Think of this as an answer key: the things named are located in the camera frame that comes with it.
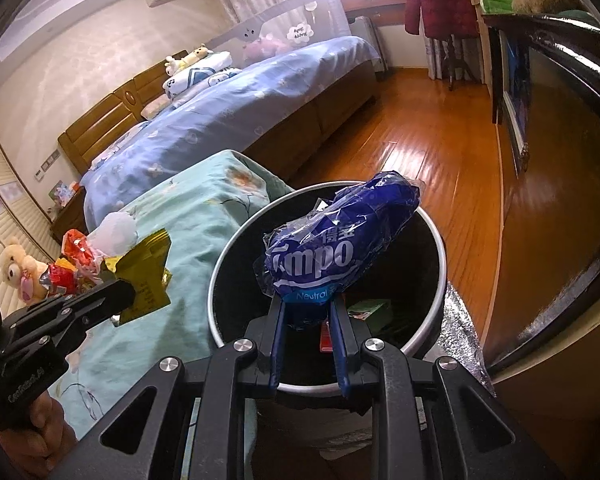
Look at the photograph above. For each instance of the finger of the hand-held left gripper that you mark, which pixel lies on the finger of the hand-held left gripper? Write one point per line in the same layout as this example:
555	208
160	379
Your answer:
65	325
105	295

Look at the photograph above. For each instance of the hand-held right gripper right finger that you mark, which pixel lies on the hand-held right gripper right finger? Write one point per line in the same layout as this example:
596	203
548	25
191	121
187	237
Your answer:
340	355

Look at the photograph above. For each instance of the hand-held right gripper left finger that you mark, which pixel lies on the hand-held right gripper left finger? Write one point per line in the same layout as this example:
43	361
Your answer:
277	345

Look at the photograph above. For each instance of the gold snack wrapper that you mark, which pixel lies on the gold snack wrapper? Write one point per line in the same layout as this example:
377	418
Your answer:
147	270

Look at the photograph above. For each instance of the white foam fruit net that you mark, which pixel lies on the white foam fruit net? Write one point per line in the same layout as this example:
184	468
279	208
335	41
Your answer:
115	230

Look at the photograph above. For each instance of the blue plastic tissue wrapper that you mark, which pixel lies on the blue plastic tissue wrapper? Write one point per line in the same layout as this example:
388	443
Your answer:
320	255

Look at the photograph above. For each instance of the white round waste bin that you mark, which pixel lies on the white round waste bin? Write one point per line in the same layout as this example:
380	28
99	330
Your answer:
430	270

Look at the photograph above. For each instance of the person's left hand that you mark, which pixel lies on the person's left hand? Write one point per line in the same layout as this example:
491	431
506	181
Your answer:
45	420

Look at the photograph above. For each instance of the red flat packet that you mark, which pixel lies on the red flat packet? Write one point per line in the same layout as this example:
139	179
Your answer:
325	340

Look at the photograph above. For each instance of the red snack wrapper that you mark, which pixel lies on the red snack wrapper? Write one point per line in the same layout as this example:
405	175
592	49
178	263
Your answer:
62	277

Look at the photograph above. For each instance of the green cardboard box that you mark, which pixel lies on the green cardboard box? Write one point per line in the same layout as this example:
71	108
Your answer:
375	312

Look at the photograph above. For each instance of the orange snack wrapper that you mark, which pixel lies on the orange snack wrapper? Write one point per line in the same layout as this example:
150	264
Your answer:
75	242

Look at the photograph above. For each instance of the beige teddy bear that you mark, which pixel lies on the beige teddy bear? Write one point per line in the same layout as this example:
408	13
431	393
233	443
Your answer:
15	270

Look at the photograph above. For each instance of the wooden nightstand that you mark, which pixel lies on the wooden nightstand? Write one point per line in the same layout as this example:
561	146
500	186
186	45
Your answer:
70	215

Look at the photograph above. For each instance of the cream louvred wardrobe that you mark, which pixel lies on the cream louvred wardrobe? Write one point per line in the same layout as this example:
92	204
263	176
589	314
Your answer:
0	195

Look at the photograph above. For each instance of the white printed pillow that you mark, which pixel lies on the white printed pillow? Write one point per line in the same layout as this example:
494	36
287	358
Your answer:
120	140

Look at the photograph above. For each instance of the wooden bed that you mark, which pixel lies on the wooden bed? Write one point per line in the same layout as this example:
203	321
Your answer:
105	125

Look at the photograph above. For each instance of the pink pillow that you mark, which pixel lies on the pink pillow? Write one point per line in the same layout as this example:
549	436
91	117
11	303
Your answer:
155	107

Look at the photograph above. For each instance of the bed with blue blanket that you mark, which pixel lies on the bed with blue blanket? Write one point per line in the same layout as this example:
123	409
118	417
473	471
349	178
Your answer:
240	105

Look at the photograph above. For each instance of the white blue patterned pillow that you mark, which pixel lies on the white blue patterned pillow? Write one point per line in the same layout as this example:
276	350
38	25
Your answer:
200	77

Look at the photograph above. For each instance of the yellow plush toy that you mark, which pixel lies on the yellow plush toy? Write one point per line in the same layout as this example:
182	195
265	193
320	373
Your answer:
190	57

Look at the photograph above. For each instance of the brown wooden cabinet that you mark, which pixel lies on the brown wooden cabinet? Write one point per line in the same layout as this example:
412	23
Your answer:
555	220

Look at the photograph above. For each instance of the pink plush toy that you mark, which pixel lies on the pink plush toy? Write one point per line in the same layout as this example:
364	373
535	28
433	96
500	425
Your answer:
262	47

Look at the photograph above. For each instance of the flat screen television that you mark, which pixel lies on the flat screen television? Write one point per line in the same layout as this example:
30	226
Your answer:
515	100

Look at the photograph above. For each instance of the wooden coat stand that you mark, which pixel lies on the wooden coat stand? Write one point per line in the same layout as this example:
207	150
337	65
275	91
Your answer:
452	60

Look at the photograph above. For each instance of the white radiator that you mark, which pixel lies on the white radiator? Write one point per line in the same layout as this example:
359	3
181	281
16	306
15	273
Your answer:
370	35

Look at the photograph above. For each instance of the wooden window desk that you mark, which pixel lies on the wooden window desk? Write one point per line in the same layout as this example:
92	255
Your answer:
375	7

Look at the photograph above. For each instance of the colourful picture frame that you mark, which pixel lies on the colourful picture frame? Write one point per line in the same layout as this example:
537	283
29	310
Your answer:
62	191

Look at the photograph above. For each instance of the wall switch panel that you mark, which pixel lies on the wall switch panel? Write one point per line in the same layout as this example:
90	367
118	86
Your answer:
47	164

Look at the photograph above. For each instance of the grey mesh bed rail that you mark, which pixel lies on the grey mesh bed rail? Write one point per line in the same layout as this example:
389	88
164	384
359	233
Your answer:
280	15

